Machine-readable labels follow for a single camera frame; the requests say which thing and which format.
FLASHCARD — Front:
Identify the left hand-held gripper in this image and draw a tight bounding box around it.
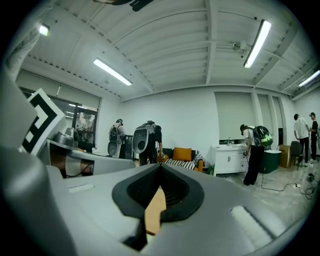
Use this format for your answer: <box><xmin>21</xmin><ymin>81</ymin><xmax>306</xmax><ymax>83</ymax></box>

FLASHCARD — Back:
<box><xmin>18</xmin><ymin>87</ymin><xmax>136</xmax><ymax>176</ymax></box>

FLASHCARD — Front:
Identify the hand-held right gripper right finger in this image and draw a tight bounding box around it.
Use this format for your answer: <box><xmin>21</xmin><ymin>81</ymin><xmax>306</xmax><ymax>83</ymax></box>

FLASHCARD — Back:
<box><xmin>149</xmin><ymin>163</ymin><xmax>287</xmax><ymax>256</ymax></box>

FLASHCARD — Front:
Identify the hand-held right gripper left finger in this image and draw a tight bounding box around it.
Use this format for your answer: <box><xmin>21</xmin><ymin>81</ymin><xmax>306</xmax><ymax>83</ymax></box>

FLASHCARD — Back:
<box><xmin>46</xmin><ymin>163</ymin><xmax>163</xmax><ymax>256</ymax></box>

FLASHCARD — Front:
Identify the wooden table top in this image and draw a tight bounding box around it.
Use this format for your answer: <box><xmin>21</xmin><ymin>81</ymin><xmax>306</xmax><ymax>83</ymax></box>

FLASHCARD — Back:
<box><xmin>144</xmin><ymin>187</ymin><xmax>167</xmax><ymax>236</ymax></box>

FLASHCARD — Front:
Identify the black low cabinet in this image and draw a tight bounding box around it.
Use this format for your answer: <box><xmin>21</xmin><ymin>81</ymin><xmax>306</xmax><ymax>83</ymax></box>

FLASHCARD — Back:
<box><xmin>119</xmin><ymin>134</ymin><xmax>135</xmax><ymax>161</ymax></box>

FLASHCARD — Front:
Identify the white sink cabinet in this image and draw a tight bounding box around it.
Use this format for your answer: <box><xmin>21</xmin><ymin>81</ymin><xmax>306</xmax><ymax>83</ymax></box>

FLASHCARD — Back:
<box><xmin>209</xmin><ymin>143</ymin><xmax>249</xmax><ymax>177</ymax></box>

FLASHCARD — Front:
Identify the dark framed window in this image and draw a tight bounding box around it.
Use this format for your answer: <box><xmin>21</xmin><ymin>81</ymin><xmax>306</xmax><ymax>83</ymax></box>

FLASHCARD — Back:
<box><xmin>19</xmin><ymin>86</ymin><xmax>99</xmax><ymax>151</ymax></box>

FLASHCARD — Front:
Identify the striped black white blanket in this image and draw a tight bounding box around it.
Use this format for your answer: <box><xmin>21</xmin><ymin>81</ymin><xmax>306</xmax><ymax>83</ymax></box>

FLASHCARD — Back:
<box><xmin>161</xmin><ymin>152</ymin><xmax>205</xmax><ymax>171</ymax></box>

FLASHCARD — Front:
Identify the dark green round tub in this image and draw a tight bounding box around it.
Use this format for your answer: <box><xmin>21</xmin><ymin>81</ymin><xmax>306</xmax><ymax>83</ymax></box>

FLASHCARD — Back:
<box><xmin>259</xmin><ymin>149</ymin><xmax>283</xmax><ymax>174</ymax></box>

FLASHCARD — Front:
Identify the orange cushion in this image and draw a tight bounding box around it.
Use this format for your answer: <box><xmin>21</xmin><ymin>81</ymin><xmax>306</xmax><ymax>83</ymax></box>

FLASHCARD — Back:
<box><xmin>172</xmin><ymin>147</ymin><xmax>193</xmax><ymax>162</ymax></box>

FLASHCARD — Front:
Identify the cardboard box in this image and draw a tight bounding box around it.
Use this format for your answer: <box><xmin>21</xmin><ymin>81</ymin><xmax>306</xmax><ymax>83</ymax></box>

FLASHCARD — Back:
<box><xmin>278</xmin><ymin>144</ymin><xmax>292</xmax><ymax>169</ymax></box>

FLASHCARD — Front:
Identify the white roller blind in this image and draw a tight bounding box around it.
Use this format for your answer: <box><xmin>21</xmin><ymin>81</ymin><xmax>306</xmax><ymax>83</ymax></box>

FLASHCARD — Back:
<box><xmin>214</xmin><ymin>92</ymin><xmax>254</xmax><ymax>141</ymax></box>

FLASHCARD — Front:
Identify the dark office chair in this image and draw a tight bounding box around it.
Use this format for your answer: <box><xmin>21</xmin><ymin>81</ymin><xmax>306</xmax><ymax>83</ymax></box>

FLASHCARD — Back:
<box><xmin>290</xmin><ymin>140</ymin><xmax>305</xmax><ymax>171</ymax></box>

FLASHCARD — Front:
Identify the long ceiling light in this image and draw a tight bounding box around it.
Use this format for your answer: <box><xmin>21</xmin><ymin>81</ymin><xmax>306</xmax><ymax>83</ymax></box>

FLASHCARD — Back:
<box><xmin>298</xmin><ymin>69</ymin><xmax>320</xmax><ymax>88</ymax></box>
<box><xmin>243</xmin><ymin>19</ymin><xmax>273</xmax><ymax>69</ymax></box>
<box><xmin>93</xmin><ymin>58</ymin><xmax>134</xmax><ymax>87</ymax></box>

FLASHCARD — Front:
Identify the small square ceiling light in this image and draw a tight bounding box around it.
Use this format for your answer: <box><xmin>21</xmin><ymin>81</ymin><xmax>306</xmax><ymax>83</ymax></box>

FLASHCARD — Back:
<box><xmin>38</xmin><ymin>23</ymin><xmax>51</xmax><ymax>37</ymax></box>

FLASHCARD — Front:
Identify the ceiling sensor fixture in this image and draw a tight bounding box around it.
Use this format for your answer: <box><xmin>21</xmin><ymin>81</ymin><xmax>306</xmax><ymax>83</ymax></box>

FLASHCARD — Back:
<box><xmin>231</xmin><ymin>40</ymin><xmax>249</xmax><ymax>53</ymax></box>

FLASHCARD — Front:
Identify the black floor cable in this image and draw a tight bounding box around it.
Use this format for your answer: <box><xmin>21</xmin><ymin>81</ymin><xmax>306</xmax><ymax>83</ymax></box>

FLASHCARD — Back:
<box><xmin>260</xmin><ymin>171</ymin><xmax>302</xmax><ymax>193</ymax></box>

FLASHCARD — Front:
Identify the tangle of black cables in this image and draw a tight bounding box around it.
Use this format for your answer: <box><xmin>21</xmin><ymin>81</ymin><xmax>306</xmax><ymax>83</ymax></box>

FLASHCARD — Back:
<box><xmin>298</xmin><ymin>172</ymin><xmax>318</xmax><ymax>201</ymax></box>

